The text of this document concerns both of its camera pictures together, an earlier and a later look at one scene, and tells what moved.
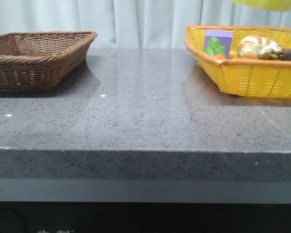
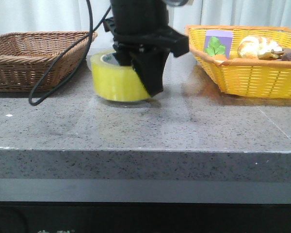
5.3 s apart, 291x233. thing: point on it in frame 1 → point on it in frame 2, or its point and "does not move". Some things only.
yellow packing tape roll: x=275 y=5 → x=113 y=82
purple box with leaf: x=218 y=42 does not move
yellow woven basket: x=267 y=78 does not move
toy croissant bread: x=259 y=47 does not move
